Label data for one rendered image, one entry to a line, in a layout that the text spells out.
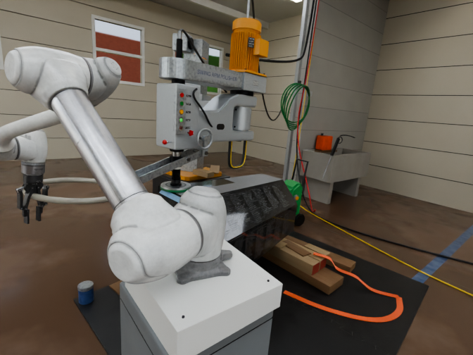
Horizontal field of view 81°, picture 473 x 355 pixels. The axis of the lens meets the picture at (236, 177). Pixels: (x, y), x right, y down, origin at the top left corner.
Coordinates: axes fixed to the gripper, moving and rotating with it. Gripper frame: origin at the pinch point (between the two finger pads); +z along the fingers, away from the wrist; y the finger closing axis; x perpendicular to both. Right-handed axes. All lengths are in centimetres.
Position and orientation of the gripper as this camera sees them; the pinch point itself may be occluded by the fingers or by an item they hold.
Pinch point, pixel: (32, 215)
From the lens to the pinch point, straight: 163.8
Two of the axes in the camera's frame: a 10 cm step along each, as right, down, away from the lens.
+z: -1.5, 9.7, 1.8
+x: -8.9, -2.1, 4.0
